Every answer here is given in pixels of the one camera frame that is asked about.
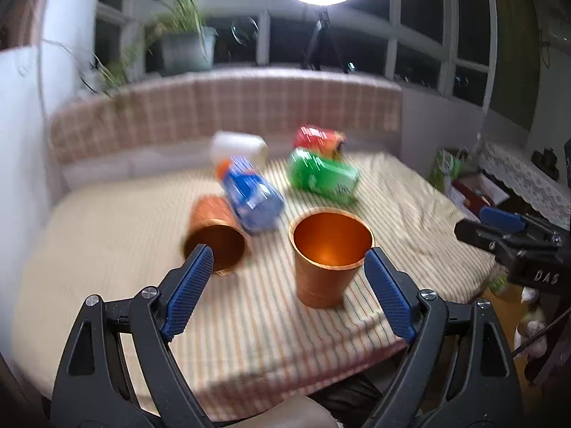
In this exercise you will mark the cardboard box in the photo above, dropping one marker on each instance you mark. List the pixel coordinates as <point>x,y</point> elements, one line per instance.
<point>479,189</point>

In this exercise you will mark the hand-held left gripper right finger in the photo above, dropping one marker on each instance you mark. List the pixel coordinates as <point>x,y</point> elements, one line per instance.
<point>392,296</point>

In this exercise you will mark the red snack packet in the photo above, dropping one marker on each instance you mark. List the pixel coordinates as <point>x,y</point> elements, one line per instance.
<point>316,138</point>

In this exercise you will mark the green snack packet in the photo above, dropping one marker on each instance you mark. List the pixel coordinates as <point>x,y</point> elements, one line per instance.
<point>319,174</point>

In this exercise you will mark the small dark object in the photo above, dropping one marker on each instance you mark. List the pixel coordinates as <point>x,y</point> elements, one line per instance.
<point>546,160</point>

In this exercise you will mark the green and white packet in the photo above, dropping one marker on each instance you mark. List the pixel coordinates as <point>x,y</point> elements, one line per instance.
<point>446,167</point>

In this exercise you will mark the copper metal cup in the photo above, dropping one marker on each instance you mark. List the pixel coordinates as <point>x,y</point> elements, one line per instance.
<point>214,223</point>
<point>323,285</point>

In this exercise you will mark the potted plant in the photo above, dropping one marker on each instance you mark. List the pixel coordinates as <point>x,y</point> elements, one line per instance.
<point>185,49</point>

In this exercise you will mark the blue plastic bottle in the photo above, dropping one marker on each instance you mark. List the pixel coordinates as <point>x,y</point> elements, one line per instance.
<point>252,196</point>

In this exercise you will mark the plaid sofa back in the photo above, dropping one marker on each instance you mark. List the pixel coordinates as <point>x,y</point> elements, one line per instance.
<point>250,102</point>

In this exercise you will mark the black tripod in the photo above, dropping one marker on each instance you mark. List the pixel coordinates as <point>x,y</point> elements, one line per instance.
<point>322,31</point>

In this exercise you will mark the white cup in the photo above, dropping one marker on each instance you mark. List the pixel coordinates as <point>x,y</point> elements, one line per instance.
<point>236,145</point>

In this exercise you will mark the white lace cloth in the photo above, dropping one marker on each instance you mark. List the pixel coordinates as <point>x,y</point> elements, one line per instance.
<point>526,178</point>

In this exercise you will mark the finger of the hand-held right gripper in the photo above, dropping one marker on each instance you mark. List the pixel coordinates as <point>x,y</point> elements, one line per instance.
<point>504,218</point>
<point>481,234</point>

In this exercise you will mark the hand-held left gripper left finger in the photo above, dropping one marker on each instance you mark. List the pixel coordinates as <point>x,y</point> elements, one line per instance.
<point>187,294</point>

